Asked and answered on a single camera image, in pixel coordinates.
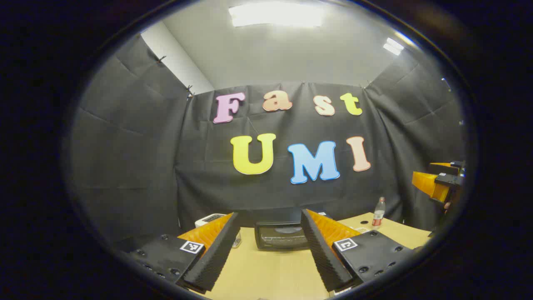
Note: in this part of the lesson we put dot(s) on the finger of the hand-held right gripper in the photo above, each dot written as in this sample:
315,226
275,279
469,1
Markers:
427,183
445,168

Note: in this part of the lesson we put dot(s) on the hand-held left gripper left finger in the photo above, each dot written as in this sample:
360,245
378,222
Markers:
216,254

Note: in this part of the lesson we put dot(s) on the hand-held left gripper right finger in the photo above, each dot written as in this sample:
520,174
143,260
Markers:
322,254

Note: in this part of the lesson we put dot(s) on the black electric oven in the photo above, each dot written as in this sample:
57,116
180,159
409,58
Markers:
279,237

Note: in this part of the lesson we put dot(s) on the small clear glass jar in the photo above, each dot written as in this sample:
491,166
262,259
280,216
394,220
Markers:
237,241

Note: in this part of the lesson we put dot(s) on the white toaster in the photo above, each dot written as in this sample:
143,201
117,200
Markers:
208,218

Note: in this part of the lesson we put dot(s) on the white divided plate of beans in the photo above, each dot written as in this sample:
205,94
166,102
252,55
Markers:
361,229

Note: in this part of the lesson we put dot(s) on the clear bottle with red label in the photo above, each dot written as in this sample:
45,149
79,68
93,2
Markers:
378,214

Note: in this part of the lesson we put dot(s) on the black backdrop cloth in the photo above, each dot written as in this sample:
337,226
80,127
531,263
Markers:
133,166

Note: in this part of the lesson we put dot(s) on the small ceiling light panel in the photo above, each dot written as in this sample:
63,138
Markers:
393,46

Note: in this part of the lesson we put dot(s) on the large ceiling light panel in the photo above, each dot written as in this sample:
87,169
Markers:
277,14

